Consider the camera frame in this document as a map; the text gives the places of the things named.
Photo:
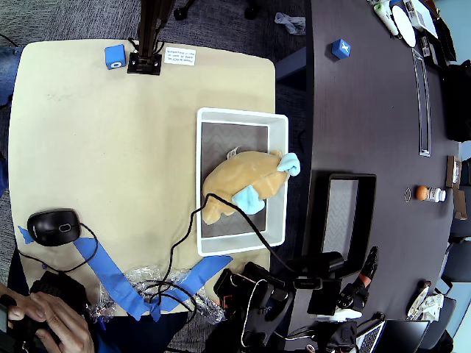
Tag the tan and blue plush toy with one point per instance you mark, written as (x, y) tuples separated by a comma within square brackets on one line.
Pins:
[(243, 173)]

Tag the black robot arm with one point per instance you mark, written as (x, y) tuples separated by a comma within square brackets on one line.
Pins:
[(265, 312)]

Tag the dark brown bottle cap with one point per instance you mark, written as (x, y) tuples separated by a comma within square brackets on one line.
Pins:
[(427, 285)]

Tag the white plastic bin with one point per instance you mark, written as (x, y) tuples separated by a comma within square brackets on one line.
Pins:
[(239, 115)]

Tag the person's right hand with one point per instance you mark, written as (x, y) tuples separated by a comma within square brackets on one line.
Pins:
[(62, 323)]

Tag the person's left hand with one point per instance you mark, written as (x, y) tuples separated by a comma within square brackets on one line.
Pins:
[(7, 296)]

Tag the black plastic tray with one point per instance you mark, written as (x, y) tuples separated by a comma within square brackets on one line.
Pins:
[(368, 220)]

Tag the black gripper webcam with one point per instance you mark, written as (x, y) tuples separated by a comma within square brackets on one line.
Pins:
[(316, 264)]

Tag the grey wavy tray liner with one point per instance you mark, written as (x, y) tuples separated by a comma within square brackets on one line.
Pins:
[(340, 213)]

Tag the crumpled white paper wrapper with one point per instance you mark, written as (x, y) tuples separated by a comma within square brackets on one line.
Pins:
[(428, 307)]

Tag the silver laptop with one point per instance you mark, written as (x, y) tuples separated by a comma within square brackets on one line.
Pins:
[(368, 338)]

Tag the black laptop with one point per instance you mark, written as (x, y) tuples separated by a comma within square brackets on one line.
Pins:
[(404, 334)]

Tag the grey office chair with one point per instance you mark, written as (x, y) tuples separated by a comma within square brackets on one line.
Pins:
[(449, 312), (458, 264), (461, 229)]

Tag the orange mandarin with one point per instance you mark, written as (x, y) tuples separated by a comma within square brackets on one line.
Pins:
[(422, 192)]

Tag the white pill bottle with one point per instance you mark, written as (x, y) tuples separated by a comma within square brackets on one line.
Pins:
[(436, 194)]

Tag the flat brown cardboard box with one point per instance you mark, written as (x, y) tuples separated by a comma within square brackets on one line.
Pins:
[(449, 173), (460, 206)]

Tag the wide blue tape strip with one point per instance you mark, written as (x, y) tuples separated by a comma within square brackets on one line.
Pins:
[(206, 270)]

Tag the grey table leg panel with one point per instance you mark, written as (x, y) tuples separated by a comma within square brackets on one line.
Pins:
[(294, 62)]

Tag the blue cube with X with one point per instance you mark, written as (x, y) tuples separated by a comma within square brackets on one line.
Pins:
[(340, 48)]

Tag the clear crumpled plastic wrap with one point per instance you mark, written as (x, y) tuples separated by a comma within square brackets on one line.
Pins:
[(143, 274)]

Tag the white round plate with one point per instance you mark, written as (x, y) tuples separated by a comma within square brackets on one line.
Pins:
[(403, 24)]

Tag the white bottle green cap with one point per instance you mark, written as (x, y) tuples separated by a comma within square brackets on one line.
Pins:
[(384, 16)]

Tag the white paper box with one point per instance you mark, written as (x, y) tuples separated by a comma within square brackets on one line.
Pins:
[(419, 14)]

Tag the grey sock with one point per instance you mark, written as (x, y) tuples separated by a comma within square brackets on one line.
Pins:
[(292, 22)]

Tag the long blue tape strip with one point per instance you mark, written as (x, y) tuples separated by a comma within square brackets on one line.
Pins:
[(106, 268)]

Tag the white printed paper label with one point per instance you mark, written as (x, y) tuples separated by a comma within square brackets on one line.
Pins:
[(180, 57)]

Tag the black computer mouse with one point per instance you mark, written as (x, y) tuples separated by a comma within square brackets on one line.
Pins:
[(51, 228)]

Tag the blue cube with O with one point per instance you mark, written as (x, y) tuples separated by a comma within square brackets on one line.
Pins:
[(115, 55)]

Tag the short blue tape piece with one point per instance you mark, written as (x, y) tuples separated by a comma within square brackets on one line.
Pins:
[(26, 237)]

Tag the black camera stand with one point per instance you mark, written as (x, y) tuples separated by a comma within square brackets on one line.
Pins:
[(147, 29)]

